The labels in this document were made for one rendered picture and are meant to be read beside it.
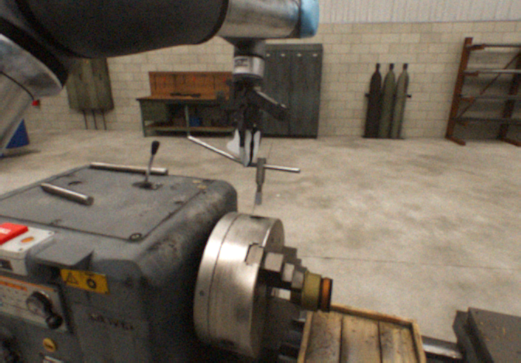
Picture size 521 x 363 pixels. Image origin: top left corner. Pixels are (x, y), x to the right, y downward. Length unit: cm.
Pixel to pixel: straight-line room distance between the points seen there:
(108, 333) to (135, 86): 758
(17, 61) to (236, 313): 53
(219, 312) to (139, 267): 19
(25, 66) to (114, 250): 40
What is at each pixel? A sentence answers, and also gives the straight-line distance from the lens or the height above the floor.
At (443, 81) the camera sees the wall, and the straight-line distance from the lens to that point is 787.
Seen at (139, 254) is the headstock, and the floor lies 125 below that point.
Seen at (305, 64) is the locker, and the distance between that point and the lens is 666.
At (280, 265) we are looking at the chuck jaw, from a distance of 65.
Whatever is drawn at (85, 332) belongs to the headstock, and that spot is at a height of 107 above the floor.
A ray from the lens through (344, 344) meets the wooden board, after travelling 95.
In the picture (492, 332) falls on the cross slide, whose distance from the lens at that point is 101.
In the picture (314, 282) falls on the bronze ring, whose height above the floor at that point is 112.
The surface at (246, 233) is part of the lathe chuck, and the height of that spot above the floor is 123.
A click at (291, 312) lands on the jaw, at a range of 77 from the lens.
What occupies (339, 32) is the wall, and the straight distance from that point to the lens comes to 726.
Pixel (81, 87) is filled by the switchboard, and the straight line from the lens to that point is 856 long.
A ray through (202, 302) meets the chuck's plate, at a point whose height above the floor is 113.
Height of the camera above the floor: 158
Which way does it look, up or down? 19 degrees down
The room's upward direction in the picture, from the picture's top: straight up
